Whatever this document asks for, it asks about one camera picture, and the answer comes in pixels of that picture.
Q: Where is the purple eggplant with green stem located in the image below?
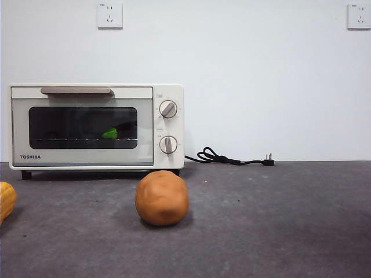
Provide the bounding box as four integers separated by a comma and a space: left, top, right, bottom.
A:
101, 120, 137, 140

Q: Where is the white wall socket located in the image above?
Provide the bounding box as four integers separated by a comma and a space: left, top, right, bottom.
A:
347, 3, 371, 31
97, 2, 124, 30

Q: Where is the metal wire oven rack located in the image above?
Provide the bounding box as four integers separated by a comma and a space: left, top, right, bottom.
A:
31, 137, 139, 143

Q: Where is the brown potato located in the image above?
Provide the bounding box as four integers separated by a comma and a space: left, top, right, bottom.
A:
135, 170, 190, 226

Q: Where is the white Toshiba toaster oven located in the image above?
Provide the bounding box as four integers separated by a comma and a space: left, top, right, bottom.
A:
8, 83, 185, 181

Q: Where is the beige oven knob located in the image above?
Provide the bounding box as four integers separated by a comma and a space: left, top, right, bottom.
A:
159, 100, 179, 119
159, 135, 179, 157

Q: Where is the glass oven door with handle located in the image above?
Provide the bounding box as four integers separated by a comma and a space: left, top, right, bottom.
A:
10, 86, 154, 167

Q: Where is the yellow corn cob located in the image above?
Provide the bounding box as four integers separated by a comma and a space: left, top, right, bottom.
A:
0, 181, 17, 224

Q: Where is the black power cord with plug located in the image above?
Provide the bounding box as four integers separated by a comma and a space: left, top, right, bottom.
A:
184, 146, 276, 167

